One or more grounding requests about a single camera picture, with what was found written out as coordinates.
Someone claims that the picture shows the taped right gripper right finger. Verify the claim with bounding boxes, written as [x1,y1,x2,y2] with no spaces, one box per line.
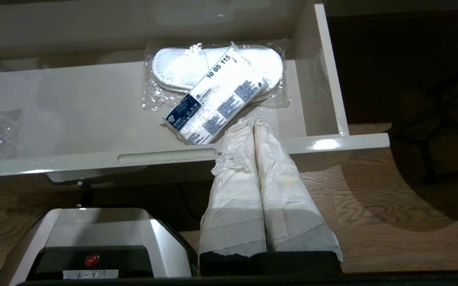
[253,118,343,263]

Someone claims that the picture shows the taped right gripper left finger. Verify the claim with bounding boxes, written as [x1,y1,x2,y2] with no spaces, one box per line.
[198,118,267,274]

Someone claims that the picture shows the white tissue pack blue print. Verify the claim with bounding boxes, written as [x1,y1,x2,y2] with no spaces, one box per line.
[165,54,270,145]

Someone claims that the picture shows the white cabinet drawer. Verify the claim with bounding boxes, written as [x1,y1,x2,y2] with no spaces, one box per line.
[0,3,391,179]

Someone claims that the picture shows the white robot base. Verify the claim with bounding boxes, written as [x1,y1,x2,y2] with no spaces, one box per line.
[0,207,198,286]

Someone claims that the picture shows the black metal chair legs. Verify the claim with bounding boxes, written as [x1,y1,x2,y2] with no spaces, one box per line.
[388,40,458,187]

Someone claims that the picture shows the white glossy low cabinet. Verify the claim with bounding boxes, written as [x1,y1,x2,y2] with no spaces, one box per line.
[0,0,313,62]

